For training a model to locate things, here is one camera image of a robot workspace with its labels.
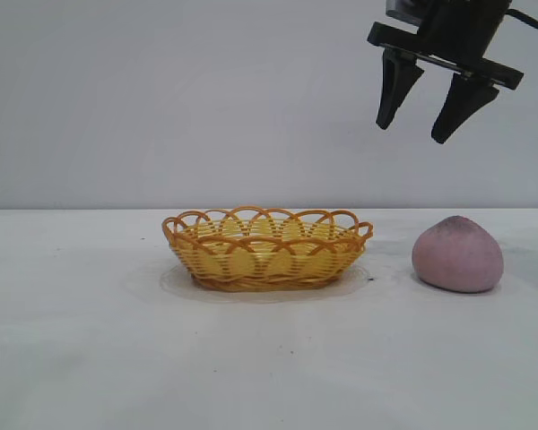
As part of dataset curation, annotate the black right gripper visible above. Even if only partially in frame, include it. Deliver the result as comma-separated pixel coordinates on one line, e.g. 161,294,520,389
366,0,525,145

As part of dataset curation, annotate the pink peach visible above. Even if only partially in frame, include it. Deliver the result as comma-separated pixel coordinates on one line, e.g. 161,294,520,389
411,215,505,294

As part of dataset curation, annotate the yellow orange woven basket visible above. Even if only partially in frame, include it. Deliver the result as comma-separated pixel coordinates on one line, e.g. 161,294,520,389
161,205,374,293

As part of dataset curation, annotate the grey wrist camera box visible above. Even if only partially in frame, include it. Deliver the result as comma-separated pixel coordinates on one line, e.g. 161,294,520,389
385,0,431,22

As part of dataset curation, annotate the black cable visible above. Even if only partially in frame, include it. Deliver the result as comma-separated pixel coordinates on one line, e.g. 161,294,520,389
505,7,538,34

